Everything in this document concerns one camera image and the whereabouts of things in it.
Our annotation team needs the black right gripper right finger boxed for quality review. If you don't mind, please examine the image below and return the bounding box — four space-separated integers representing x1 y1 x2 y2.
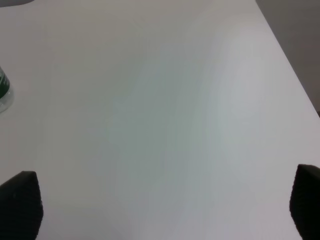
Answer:
289 164 320 240

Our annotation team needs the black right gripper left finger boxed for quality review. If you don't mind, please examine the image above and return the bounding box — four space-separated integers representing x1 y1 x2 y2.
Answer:
0 171 44 240

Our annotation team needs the clear bottle green label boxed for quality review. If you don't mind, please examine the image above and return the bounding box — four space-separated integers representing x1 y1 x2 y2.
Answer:
0 68 14 113

